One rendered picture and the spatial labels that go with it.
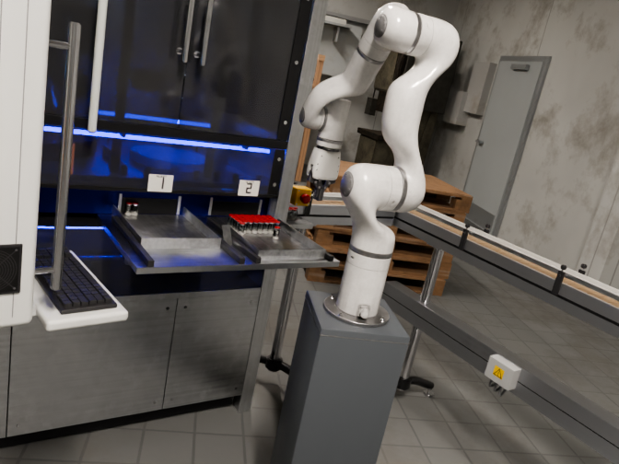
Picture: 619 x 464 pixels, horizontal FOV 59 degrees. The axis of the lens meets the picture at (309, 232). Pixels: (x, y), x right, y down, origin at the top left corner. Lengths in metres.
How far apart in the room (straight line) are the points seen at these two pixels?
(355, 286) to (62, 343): 1.08
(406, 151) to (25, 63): 0.88
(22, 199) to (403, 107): 0.90
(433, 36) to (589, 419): 1.44
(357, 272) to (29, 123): 0.85
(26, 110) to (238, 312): 1.30
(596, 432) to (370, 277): 1.09
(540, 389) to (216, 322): 1.27
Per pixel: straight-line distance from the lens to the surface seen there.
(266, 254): 1.77
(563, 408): 2.30
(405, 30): 1.40
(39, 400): 2.21
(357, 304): 1.51
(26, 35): 1.26
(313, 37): 2.13
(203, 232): 1.93
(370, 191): 1.39
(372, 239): 1.45
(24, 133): 1.28
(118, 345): 2.16
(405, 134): 1.43
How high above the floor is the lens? 1.48
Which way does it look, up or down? 16 degrees down
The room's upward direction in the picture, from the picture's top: 12 degrees clockwise
